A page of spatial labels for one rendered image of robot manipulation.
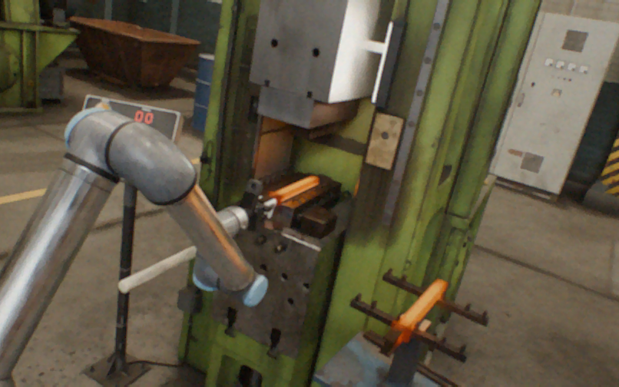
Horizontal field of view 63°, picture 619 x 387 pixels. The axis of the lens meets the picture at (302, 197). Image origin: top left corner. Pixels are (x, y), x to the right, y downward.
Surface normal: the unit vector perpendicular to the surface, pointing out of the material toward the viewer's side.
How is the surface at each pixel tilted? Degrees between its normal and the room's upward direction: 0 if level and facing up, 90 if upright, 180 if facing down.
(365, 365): 0
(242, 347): 90
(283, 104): 90
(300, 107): 90
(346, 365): 0
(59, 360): 0
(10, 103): 90
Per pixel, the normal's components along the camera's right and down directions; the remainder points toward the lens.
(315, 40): -0.46, 0.23
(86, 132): -0.36, -0.33
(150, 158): 0.32, -0.01
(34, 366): 0.18, -0.92
